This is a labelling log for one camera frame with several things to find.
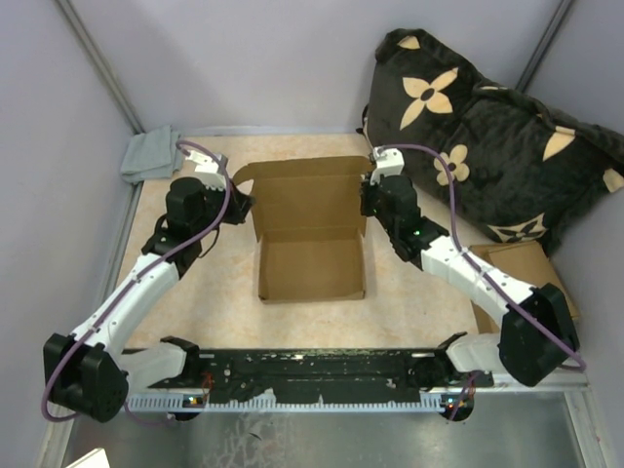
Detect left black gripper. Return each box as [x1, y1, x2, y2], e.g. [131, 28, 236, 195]
[193, 177, 256, 238]

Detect brown cardboard box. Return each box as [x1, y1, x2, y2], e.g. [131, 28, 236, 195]
[233, 156, 371, 303]

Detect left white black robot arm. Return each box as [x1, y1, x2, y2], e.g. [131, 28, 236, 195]
[41, 176, 254, 422]

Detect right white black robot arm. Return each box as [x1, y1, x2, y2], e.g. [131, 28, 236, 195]
[361, 175, 579, 387]

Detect lower folded cardboard box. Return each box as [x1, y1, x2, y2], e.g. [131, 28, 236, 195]
[469, 245, 500, 333]

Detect folded cardboard box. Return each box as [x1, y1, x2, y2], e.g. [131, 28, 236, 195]
[469, 245, 500, 333]
[472, 241, 580, 320]

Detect upper folded cardboard box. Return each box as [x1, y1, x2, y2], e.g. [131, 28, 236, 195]
[472, 241, 580, 320]

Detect folded grey cloth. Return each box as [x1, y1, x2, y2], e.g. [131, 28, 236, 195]
[120, 126, 183, 184]

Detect black plush flower-pattern bag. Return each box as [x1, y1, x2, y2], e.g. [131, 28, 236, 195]
[363, 28, 623, 253]

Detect white paper corner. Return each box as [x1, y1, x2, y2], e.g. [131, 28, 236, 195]
[66, 448, 110, 468]

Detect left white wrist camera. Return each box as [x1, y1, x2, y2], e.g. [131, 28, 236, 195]
[186, 149, 226, 191]

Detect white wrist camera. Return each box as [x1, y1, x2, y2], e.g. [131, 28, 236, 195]
[370, 146, 405, 185]
[186, 149, 226, 191]

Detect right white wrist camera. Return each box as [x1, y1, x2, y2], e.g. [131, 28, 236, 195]
[370, 146, 405, 185]

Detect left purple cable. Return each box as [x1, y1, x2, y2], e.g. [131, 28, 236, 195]
[40, 139, 233, 426]

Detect purple cable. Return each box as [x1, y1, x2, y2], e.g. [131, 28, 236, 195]
[40, 139, 233, 426]
[371, 142, 587, 421]

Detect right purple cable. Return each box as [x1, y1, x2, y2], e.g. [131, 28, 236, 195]
[371, 142, 587, 421]

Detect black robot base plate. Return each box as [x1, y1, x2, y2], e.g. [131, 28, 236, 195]
[151, 334, 493, 411]

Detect aluminium front rail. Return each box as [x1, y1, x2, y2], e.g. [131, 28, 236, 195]
[62, 353, 591, 415]

